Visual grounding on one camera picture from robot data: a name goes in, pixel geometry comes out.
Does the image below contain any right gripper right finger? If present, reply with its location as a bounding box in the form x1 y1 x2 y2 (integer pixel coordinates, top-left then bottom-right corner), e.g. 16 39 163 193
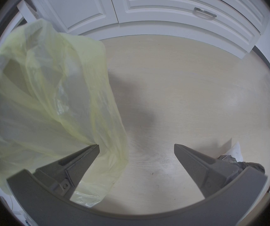
174 144 235 200

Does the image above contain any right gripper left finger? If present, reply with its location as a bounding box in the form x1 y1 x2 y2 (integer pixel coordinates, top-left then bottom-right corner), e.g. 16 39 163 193
33 144 100 202

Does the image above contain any crumpled grey plastic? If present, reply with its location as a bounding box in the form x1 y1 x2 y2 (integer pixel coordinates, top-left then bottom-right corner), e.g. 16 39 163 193
218 155 266 182

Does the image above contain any yellow plastic bag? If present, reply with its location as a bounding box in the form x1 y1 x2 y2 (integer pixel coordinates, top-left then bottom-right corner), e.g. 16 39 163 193
0 18 129 208

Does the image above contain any crumpled white paper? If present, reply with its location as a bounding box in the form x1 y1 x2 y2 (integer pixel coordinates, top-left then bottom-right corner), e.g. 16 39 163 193
225 141 244 162

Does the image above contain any white wardrobe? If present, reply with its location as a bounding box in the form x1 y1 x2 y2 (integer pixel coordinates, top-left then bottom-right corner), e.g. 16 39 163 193
17 0 270 66

